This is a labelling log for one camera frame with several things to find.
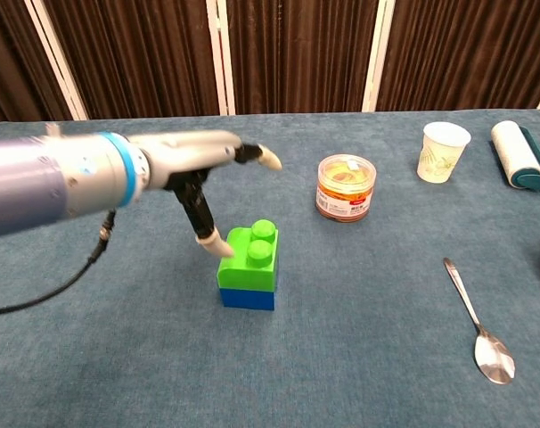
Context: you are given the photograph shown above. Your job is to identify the black cable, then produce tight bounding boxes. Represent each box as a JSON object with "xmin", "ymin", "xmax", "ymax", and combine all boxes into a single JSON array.
[{"xmin": 0, "ymin": 209, "xmax": 119, "ymax": 317}]

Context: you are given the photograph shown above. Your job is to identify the green toy brick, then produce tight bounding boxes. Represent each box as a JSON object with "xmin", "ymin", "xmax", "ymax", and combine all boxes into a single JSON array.
[{"xmin": 216, "ymin": 218, "xmax": 280, "ymax": 293}]

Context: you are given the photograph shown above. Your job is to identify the brown curtain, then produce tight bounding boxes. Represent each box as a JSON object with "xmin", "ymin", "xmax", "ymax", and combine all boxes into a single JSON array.
[{"xmin": 0, "ymin": 0, "xmax": 540, "ymax": 126}]

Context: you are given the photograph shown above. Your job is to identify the clear jar of rubber bands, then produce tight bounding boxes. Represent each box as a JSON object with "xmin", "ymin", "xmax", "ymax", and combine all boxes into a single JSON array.
[{"xmin": 315, "ymin": 153, "xmax": 379, "ymax": 224}]

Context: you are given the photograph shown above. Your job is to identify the white folding screen frame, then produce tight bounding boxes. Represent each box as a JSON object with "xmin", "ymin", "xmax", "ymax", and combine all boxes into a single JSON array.
[{"xmin": 23, "ymin": 0, "xmax": 540, "ymax": 121}]

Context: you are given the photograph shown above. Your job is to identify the white paper cup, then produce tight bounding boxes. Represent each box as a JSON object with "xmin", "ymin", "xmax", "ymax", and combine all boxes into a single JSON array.
[{"xmin": 416, "ymin": 121, "xmax": 472, "ymax": 185}]

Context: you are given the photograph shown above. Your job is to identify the teal lint roller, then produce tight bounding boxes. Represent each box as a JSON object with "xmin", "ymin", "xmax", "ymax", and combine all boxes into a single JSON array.
[{"xmin": 488, "ymin": 119, "xmax": 540, "ymax": 193}]

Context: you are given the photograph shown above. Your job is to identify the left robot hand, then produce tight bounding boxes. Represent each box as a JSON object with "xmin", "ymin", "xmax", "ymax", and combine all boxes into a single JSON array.
[{"xmin": 127, "ymin": 129, "xmax": 283, "ymax": 259}]

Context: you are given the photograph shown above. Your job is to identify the metal spoon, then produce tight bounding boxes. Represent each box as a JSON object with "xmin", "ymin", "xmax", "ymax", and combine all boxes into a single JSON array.
[{"xmin": 443, "ymin": 257, "xmax": 517, "ymax": 386}]

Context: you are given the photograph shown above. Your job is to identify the blue toy brick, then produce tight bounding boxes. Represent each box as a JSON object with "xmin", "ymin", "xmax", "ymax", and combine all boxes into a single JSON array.
[{"xmin": 219, "ymin": 287, "xmax": 276, "ymax": 311}]

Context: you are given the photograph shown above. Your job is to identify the blue-grey tablecloth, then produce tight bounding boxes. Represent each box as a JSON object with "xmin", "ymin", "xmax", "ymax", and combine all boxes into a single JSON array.
[{"xmin": 0, "ymin": 108, "xmax": 540, "ymax": 428}]

